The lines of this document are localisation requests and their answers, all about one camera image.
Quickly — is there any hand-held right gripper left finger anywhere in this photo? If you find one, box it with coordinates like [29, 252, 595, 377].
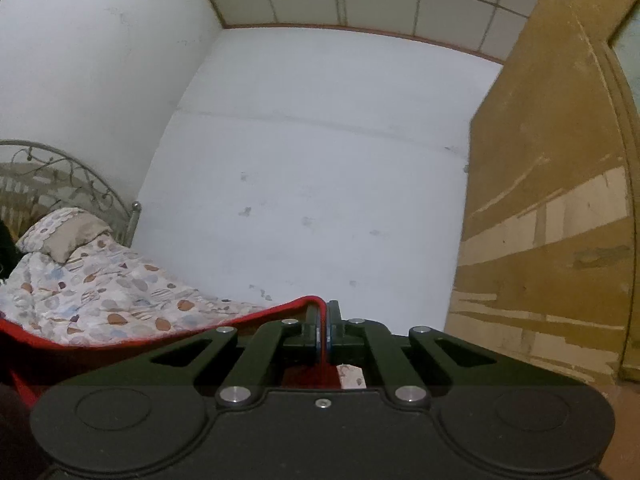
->
[65, 306, 327, 406]

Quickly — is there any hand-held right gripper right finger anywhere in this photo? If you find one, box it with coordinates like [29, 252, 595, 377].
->
[328, 301, 582, 406]

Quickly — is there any red long-sleeved dress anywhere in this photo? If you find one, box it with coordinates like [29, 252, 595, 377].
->
[0, 296, 346, 411]

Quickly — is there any patterned white quilt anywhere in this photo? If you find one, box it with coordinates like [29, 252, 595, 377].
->
[0, 237, 369, 392]

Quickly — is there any beige pillow with patterned border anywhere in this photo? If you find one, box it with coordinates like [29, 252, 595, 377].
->
[15, 207, 114, 266]

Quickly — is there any metal bed headboard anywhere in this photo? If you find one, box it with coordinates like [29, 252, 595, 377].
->
[0, 141, 144, 256]

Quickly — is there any black cloth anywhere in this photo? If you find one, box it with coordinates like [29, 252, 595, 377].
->
[0, 220, 17, 282]

